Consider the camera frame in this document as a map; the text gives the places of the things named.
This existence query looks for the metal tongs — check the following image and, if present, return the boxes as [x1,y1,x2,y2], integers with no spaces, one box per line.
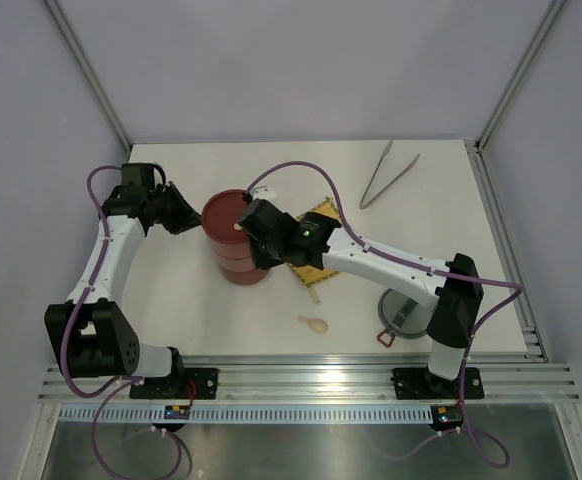
[358,140,421,210]

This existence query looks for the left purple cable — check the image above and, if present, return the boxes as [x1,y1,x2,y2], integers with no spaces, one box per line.
[60,165,192,477]

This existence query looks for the white slotted cable duct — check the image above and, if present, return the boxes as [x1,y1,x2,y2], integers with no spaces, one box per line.
[59,404,433,425]

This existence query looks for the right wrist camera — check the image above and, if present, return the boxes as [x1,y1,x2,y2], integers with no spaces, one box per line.
[250,186,277,202]

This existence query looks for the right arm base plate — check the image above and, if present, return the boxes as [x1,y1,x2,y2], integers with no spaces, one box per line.
[391,367,485,400]

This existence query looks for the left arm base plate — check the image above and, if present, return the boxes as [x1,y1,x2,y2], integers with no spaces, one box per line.
[129,367,219,400]

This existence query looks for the beige spoon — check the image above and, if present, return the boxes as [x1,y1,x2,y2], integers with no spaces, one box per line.
[297,316,329,334]

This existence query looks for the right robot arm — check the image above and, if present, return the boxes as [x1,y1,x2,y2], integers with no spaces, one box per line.
[237,199,484,399]

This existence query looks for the purple cable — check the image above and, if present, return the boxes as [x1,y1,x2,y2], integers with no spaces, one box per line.
[245,160,524,469]
[60,165,192,477]

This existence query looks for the red steel bowl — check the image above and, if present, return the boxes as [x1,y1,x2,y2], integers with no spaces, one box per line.
[202,209,250,248]
[212,243,257,273]
[219,266,269,286]

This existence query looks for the aluminium rail frame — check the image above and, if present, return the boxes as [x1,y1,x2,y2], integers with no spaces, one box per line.
[20,327,582,480]

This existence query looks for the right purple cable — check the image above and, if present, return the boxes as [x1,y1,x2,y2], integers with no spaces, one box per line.
[245,160,524,469]

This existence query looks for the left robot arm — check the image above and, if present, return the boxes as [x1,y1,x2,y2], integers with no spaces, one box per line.
[44,163,201,398]

